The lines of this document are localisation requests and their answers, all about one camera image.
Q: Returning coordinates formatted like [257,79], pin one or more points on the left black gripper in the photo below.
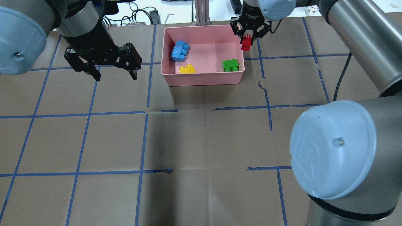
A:
[91,41]

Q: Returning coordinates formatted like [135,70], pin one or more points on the pink plastic box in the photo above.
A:
[210,45]

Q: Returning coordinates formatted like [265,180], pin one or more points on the green toy block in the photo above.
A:
[230,65]

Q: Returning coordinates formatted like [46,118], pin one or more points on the aluminium frame post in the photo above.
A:
[202,12]

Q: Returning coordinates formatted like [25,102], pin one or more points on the blue toy block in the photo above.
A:
[180,51]

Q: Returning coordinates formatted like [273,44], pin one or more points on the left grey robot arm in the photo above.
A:
[26,24]

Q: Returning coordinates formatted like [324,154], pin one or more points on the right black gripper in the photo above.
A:
[250,18]

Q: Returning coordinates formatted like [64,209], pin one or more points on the black usb hub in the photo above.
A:
[124,24]

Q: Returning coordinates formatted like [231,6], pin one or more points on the black power adapter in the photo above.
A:
[236,6]

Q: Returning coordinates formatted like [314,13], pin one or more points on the yellow toy block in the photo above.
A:
[189,68]

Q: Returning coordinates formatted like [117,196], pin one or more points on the brown paper table cover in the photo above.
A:
[121,152]

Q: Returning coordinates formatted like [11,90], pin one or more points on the red toy block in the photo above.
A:
[246,42]

